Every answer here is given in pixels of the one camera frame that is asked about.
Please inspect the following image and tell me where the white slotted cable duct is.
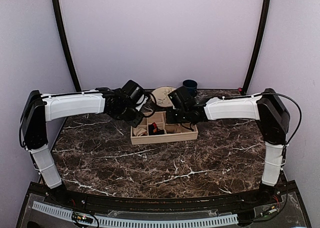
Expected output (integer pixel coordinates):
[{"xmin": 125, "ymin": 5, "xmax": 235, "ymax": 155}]
[{"xmin": 32, "ymin": 201, "xmax": 239, "ymax": 227}]

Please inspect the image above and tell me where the beige striped sock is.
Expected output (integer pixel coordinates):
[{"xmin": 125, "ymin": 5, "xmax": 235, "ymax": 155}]
[{"xmin": 132, "ymin": 125, "xmax": 148, "ymax": 137}]

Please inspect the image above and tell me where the patterned ceramic plate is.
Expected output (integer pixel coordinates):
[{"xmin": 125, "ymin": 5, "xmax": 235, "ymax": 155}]
[{"xmin": 152, "ymin": 86, "xmax": 176, "ymax": 108}]

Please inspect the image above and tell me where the left black corner post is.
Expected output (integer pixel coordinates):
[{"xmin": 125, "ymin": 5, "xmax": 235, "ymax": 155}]
[{"xmin": 51, "ymin": 0, "xmax": 82, "ymax": 92}]

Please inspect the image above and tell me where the black corner post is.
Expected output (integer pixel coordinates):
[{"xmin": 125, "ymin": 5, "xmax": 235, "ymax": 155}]
[
  {"xmin": 240, "ymin": 0, "xmax": 271, "ymax": 95},
  {"xmin": 51, "ymin": 0, "xmax": 82, "ymax": 92}
]

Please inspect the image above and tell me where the black argyle sock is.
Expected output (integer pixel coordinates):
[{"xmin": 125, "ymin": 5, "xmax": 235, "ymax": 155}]
[{"xmin": 148, "ymin": 122, "xmax": 165, "ymax": 135}]

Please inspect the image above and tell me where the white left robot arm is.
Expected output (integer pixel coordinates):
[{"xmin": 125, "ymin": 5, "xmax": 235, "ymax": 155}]
[{"xmin": 18, "ymin": 80, "xmax": 154, "ymax": 206}]

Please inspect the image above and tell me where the dark blue mug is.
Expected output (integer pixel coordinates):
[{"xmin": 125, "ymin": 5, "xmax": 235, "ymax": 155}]
[{"xmin": 182, "ymin": 79, "xmax": 198, "ymax": 97}]

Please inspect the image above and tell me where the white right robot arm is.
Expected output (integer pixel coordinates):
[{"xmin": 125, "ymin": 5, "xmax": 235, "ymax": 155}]
[{"xmin": 166, "ymin": 87, "xmax": 290, "ymax": 205}]

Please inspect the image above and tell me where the tan plain sock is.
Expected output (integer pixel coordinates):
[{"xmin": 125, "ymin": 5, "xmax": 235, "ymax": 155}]
[{"xmin": 165, "ymin": 124, "xmax": 189, "ymax": 134}]

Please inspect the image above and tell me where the right black corner post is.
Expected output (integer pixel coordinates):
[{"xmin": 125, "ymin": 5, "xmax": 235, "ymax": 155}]
[{"xmin": 240, "ymin": 0, "xmax": 271, "ymax": 95}]

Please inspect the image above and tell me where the wooden compartment tray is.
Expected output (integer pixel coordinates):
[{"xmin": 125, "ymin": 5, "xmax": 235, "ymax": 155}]
[{"xmin": 130, "ymin": 111, "xmax": 198, "ymax": 145}]

